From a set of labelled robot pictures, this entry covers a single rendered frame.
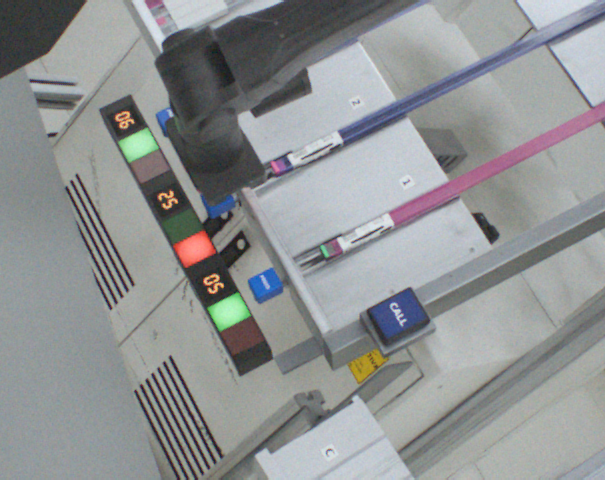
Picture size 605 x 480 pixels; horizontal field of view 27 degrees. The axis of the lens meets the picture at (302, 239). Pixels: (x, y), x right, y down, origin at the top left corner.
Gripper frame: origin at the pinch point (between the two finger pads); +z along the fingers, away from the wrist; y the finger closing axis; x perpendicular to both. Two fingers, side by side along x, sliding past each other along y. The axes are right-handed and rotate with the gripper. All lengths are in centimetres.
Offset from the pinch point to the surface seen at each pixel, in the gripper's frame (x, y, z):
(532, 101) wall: -99, 65, 177
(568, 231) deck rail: -28.9, -21.0, 2.1
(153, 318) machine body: 13, 13, 58
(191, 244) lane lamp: 5.9, -3.0, 2.8
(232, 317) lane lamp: 5.7, -12.4, 2.8
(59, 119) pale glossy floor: 13, 71, 93
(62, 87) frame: 10, 50, 49
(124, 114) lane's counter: 5.7, 14.5, 2.9
